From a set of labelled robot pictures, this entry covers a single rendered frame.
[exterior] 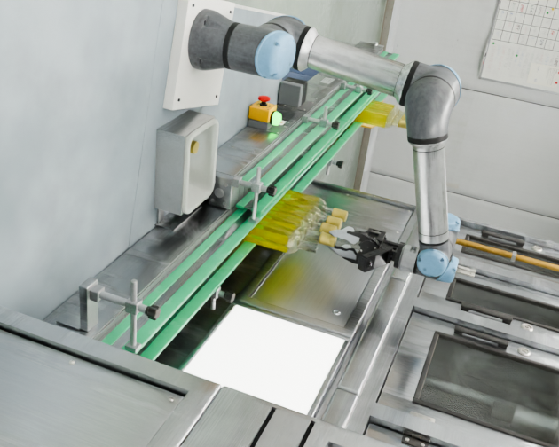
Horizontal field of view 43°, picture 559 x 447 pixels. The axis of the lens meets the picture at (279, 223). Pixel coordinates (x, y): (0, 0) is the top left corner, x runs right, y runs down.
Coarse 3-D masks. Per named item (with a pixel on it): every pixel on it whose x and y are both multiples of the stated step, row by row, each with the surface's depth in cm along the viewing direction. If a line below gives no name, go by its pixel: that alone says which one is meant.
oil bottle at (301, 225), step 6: (270, 210) 210; (264, 216) 206; (270, 216) 206; (276, 216) 207; (282, 216) 207; (288, 216) 208; (270, 222) 205; (276, 222) 205; (282, 222) 204; (288, 222) 205; (294, 222) 205; (300, 222) 206; (294, 228) 203; (300, 228) 203; (306, 228) 205
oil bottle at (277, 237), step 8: (256, 224) 202; (264, 224) 203; (272, 224) 203; (256, 232) 202; (264, 232) 201; (272, 232) 200; (280, 232) 200; (288, 232) 200; (296, 232) 201; (248, 240) 204; (256, 240) 203; (264, 240) 202; (272, 240) 201; (280, 240) 200; (288, 240) 199; (296, 240) 199; (272, 248) 202; (280, 248) 201; (288, 248) 200; (296, 248) 200
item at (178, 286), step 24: (240, 216) 203; (216, 240) 189; (240, 240) 191; (192, 264) 178; (216, 264) 179; (168, 288) 168; (192, 288) 168; (168, 312) 159; (120, 336) 150; (144, 336) 151
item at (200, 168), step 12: (216, 120) 186; (192, 132) 175; (204, 132) 189; (216, 132) 188; (204, 144) 191; (216, 144) 190; (192, 156) 193; (204, 156) 192; (216, 156) 192; (192, 168) 195; (204, 168) 194; (192, 180) 197; (204, 180) 196; (192, 192) 193; (204, 192) 194; (192, 204) 188
